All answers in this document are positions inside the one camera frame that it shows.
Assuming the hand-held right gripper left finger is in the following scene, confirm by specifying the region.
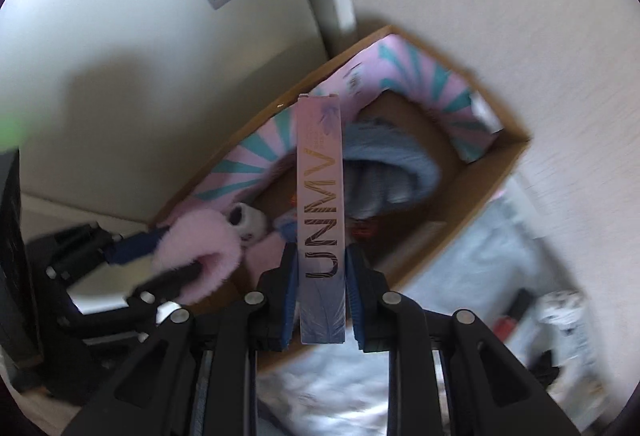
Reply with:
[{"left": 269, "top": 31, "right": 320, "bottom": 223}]
[{"left": 60, "top": 243, "right": 301, "bottom": 436}]

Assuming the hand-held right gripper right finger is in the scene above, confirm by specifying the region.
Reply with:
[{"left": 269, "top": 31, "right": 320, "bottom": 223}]
[{"left": 345, "top": 243, "right": 583, "bottom": 436}]

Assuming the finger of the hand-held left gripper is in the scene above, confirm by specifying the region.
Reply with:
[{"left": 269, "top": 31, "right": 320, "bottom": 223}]
[
  {"left": 60, "top": 261, "right": 206, "bottom": 332},
  {"left": 27, "top": 222, "right": 173, "bottom": 284}
]

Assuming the long pink cosmetic box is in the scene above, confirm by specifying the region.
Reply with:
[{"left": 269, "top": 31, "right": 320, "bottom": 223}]
[{"left": 295, "top": 92, "right": 347, "bottom": 346}]

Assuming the pink striped cardboard box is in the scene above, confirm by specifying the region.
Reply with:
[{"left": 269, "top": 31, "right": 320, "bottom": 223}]
[{"left": 150, "top": 23, "right": 532, "bottom": 372}]

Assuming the dark red lipstick tube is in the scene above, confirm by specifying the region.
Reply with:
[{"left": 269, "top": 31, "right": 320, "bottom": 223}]
[{"left": 492, "top": 288, "right": 533, "bottom": 342}]

